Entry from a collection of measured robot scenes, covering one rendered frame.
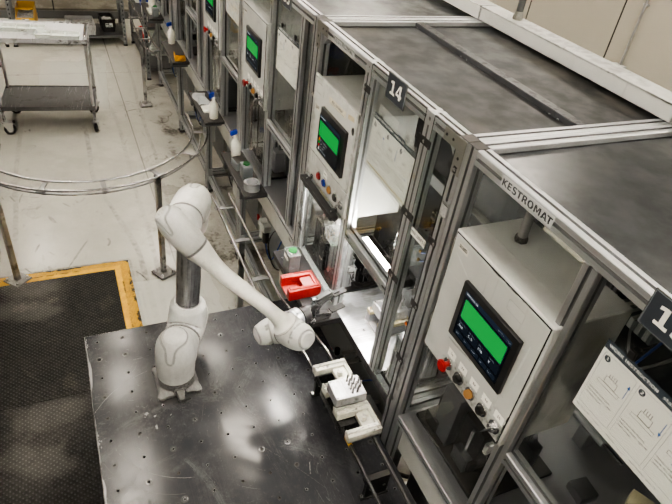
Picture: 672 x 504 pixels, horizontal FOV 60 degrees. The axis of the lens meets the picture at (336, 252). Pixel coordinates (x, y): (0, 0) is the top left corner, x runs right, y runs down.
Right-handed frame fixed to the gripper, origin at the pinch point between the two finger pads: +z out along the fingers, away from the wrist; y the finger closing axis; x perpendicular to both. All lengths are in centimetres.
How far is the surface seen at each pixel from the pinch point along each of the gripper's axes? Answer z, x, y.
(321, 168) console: 13, 35, 43
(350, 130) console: 8, 14, 71
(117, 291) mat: -46, 167, -97
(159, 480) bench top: -91, -14, -34
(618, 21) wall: 408, 123, 42
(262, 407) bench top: -42, -7, -35
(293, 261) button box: 0.9, 35.7, -3.7
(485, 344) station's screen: -19, -81, 54
